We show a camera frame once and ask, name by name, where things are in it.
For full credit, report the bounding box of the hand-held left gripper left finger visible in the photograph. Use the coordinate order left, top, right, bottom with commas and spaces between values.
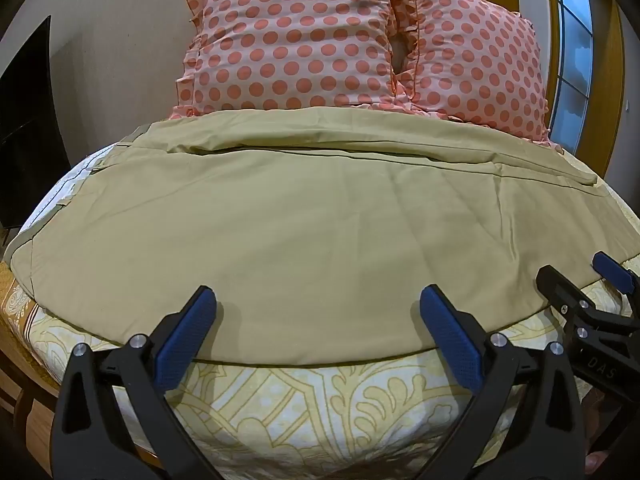
50, 285, 236, 480

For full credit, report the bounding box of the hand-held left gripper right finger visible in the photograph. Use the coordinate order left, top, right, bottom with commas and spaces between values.
400, 284, 586, 480

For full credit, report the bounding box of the pink polka dot pillow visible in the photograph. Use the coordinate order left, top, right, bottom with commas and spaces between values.
169, 0, 417, 122
390, 0, 554, 150

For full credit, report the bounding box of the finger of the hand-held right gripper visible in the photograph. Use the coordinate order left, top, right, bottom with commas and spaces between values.
591, 252, 640, 311
536, 265, 602, 329

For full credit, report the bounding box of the yellow patterned bed sheet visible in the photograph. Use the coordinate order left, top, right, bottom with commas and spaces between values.
0, 160, 640, 480

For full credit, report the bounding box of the wooden framed window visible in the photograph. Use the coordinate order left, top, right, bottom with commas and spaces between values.
477, 0, 626, 183

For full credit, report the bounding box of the wooden bed frame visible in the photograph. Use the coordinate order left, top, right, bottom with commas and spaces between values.
0, 305, 163, 480

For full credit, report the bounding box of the black television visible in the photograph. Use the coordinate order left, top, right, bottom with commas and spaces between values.
0, 15, 68, 233

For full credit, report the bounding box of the person's right hand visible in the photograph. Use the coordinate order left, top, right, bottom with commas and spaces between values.
581, 390, 618, 477

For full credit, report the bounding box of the olive green blanket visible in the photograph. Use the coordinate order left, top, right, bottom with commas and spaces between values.
2, 105, 640, 367

